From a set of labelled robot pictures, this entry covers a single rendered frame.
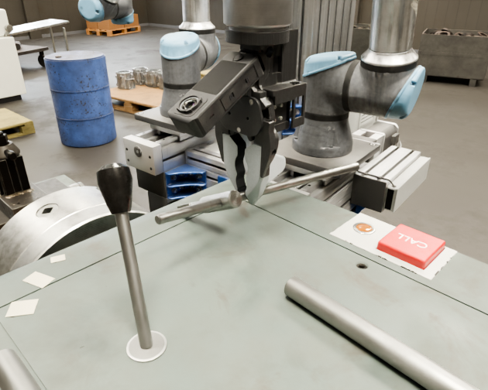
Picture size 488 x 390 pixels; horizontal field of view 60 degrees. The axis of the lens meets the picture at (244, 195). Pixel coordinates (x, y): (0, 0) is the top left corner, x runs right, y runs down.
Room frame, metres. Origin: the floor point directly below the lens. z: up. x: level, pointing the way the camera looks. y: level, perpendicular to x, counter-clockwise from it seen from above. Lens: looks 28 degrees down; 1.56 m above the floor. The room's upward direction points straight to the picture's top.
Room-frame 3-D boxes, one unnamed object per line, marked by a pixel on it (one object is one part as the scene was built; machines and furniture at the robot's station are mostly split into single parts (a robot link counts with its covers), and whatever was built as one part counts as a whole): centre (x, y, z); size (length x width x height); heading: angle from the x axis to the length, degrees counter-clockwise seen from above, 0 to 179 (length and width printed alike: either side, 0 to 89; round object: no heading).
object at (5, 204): (1.05, 0.63, 1.00); 0.20 x 0.10 x 0.05; 45
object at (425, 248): (0.43, -0.20, 1.26); 0.06 x 0.06 x 0.02; 45
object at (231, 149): (0.52, 0.00, 1.34); 0.06 x 0.03 x 0.09; 135
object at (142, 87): (5.54, 1.20, 0.19); 1.33 x 0.92 x 0.37; 53
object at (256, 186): (0.49, -0.03, 1.34); 0.06 x 0.03 x 0.09; 135
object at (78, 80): (4.25, 1.63, 0.43); 0.57 x 0.57 x 0.86
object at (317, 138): (1.02, -0.20, 1.21); 0.15 x 0.15 x 0.10
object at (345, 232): (0.45, -0.19, 1.23); 0.13 x 0.08 x 0.06; 45
